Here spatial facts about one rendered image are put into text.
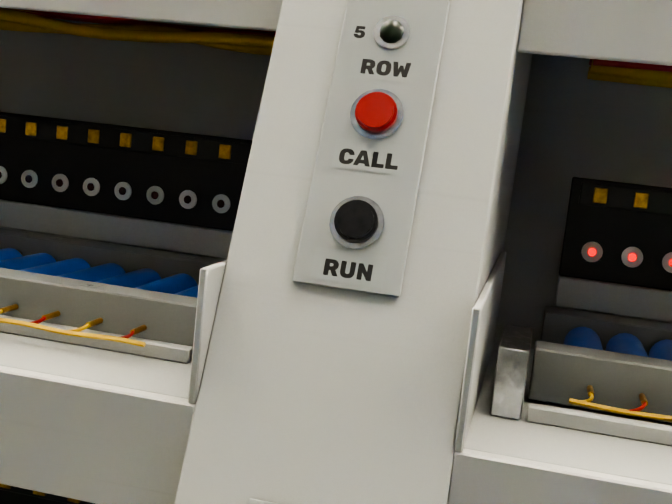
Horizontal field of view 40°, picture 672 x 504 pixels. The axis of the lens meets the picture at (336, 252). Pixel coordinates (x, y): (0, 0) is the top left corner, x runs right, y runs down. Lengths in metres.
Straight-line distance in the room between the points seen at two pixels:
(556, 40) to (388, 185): 0.09
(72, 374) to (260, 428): 0.08
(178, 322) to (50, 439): 0.07
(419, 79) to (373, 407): 0.12
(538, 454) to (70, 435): 0.17
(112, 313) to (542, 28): 0.21
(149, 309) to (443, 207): 0.14
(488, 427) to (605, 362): 0.06
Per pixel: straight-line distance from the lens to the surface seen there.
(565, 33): 0.38
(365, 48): 0.36
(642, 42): 0.38
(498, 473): 0.32
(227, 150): 0.53
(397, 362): 0.33
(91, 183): 0.57
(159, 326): 0.40
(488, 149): 0.35
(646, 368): 0.39
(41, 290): 0.43
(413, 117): 0.35
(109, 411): 0.36
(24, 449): 0.38
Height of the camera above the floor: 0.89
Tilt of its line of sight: 13 degrees up
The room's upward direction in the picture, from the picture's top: 11 degrees clockwise
